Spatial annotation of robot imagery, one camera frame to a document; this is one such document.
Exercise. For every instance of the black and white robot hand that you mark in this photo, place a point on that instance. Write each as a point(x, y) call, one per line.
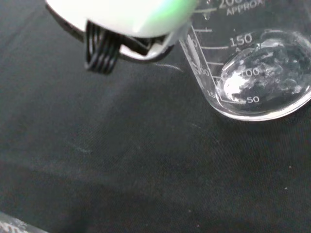
point(126, 17)

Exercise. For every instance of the small clear glass beaker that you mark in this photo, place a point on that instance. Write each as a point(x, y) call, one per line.
point(11, 224)

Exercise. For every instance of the black bench cloth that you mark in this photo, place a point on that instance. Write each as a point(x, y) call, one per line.
point(136, 150)

